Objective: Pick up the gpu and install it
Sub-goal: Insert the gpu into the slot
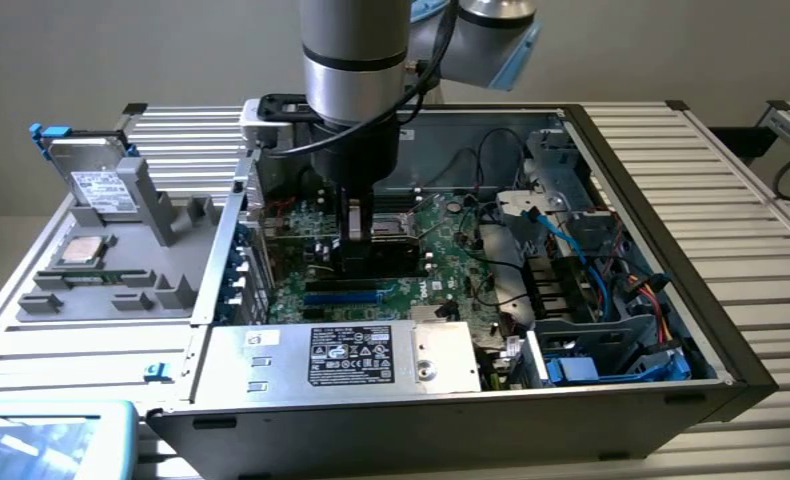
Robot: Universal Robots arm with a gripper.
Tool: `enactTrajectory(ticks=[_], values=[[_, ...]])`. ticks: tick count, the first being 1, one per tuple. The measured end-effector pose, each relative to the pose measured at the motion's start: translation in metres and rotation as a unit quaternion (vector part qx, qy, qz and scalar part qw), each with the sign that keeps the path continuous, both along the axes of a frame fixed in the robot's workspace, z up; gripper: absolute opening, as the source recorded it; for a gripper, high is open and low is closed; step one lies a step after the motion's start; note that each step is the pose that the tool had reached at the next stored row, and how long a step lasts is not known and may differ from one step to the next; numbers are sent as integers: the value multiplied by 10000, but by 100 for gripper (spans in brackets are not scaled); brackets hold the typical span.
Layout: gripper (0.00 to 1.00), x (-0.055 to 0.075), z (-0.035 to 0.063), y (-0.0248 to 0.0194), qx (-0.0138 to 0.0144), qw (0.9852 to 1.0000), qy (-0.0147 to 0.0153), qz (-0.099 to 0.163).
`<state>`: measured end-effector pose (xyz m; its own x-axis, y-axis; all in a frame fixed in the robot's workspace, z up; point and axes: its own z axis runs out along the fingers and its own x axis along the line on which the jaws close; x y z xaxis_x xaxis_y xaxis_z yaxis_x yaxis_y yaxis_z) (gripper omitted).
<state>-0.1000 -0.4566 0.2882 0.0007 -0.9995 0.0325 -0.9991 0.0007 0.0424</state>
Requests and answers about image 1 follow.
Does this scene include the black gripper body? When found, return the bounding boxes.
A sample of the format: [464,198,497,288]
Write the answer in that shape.
[309,117,401,200]

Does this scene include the black expansion slot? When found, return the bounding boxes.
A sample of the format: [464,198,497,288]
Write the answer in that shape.
[303,279,379,295]

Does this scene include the silver CPU socket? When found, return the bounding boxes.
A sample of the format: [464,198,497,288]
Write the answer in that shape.
[373,209,427,242]

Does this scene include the blue expansion slot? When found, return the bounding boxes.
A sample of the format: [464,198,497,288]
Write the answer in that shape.
[301,293,379,308]

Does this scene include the black RAM slots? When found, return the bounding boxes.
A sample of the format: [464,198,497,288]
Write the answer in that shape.
[372,192,427,212]

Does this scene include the green motherboard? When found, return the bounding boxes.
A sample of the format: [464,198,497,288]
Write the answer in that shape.
[264,192,524,351]

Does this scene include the silver chipset heatsink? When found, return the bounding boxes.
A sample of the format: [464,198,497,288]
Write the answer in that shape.
[409,305,452,326]

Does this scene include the silver power supply unit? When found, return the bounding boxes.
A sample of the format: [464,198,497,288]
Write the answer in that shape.
[192,321,484,407]

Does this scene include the grey metal drive cage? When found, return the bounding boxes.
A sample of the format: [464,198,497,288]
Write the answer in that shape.
[491,124,643,321]

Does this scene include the grey parts rack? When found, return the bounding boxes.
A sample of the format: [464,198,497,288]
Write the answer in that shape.
[17,158,236,325]

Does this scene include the silver hard disk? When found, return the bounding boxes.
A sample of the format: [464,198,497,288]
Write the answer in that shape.
[45,138,137,215]

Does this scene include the grey plastic disk bay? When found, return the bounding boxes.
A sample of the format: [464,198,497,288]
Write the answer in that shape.
[532,308,658,384]

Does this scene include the silver CPU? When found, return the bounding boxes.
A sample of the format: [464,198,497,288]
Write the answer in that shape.
[58,233,115,267]

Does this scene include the green RAM stick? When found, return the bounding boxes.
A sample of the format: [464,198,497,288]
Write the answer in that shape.
[37,268,149,284]

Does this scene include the blue clamp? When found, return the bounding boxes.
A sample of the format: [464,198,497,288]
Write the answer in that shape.
[140,360,171,385]

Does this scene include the black open PC case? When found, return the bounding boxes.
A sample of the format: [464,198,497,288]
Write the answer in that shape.
[145,102,780,480]

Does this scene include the blue disk caddy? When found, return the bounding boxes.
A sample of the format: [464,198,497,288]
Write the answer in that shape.
[544,349,694,388]

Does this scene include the blue-edged teach pendant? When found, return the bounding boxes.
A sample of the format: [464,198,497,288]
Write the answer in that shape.
[0,398,140,480]

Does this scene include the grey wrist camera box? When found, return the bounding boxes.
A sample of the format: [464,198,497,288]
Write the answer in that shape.
[239,93,320,149]

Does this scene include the black looped wire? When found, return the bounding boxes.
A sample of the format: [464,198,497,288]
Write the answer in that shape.
[472,127,527,202]

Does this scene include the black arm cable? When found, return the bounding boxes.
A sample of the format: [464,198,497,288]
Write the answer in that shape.
[260,0,467,159]

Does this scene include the blue SATA wire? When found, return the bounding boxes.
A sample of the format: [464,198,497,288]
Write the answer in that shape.
[525,206,631,307]

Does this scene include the blue disk bracket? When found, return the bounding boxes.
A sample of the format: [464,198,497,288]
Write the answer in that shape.
[26,123,70,164]

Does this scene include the red yellow power wires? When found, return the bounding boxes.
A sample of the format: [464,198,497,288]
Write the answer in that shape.
[624,272,678,352]

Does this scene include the grey metal base plate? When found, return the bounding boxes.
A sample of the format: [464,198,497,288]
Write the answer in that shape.
[0,192,236,407]

